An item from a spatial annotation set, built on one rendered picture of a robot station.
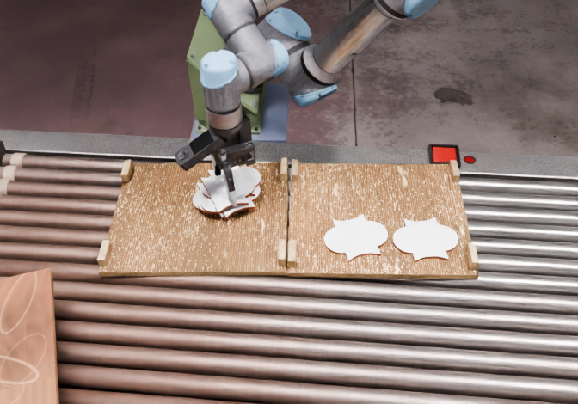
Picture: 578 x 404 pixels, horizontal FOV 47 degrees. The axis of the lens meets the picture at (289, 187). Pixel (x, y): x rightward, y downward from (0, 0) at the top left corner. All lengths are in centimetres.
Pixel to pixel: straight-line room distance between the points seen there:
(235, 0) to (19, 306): 73
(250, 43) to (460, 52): 260
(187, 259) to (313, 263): 28
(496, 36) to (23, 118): 263
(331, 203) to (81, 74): 248
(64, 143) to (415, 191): 94
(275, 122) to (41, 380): 100
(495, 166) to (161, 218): 84
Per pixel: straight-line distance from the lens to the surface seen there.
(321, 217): 154
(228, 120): 137
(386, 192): 161
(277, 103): 198
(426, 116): 338
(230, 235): 151
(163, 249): 151
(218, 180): 157
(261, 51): 138
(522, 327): 145
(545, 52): 401
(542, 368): 140
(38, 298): 136
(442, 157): 173
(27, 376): 127
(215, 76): 131
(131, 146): 182
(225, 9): 141
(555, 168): 180
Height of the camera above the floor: 206
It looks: 44 degrees down
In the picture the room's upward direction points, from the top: 2 degrees counter-clockwise
